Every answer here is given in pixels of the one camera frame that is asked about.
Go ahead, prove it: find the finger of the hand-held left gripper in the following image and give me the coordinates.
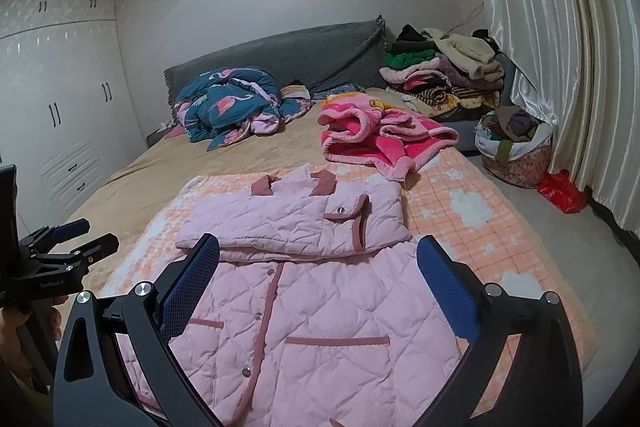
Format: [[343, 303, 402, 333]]
[[30, 232, 121, 270], [19, 218, 92, 255]]

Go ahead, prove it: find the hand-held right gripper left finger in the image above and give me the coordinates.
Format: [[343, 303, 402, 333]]
[[52, 233, 221, 427]]

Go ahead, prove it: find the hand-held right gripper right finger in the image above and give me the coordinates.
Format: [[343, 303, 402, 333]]
[[416, 235, 583, 427]]

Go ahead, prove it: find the pink quilted jacket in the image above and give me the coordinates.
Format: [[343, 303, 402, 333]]
[[114, 164, 463, 425]]

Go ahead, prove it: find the floral basket of clothes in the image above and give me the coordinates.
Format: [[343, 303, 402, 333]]
[[474, 104, 556, 190]]

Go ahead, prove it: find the pile of folded clothes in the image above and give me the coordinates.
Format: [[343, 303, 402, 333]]
[[377, 24, 506, 118]]

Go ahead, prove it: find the person's left hand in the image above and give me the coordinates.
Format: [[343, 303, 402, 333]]
[[0, 299, 63, 383]]

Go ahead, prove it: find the peach checked bear blanket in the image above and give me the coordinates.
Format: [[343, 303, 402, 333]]
[[95, 157, 598, 423]]

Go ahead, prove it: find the bed with beige sheet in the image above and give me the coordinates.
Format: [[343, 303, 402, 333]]
[[60, 84, 601, 427]]

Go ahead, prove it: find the dark grey pillow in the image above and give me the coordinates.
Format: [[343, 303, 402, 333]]
[[146, 124, 188, 148]]

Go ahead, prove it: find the red plastic bag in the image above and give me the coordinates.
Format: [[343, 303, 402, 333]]
[[537, 170, 588, 214]]

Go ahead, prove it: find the white wardrobe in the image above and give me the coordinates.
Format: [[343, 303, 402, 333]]
[[0, 0, 151, 228]]

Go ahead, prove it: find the grey chair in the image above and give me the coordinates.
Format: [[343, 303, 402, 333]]
[[435, 54, 523, 154]]

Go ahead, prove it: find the hot pink fleece garment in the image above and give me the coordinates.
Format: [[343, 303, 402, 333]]
[[317, 92, 461, 182]]

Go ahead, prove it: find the blue flamingo print duvet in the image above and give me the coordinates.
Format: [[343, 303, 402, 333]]
[[172, 67, 316, 152]]

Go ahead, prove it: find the grey padded headboard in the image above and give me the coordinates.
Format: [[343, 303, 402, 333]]
[[164, 14, 388, 108]]

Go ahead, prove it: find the white satin curtain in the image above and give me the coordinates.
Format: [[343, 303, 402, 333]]
[[470, 0, 640, 253]]

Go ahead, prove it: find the thin wall cable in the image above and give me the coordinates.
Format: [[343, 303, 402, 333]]
[[447, 0, 486, 35]]

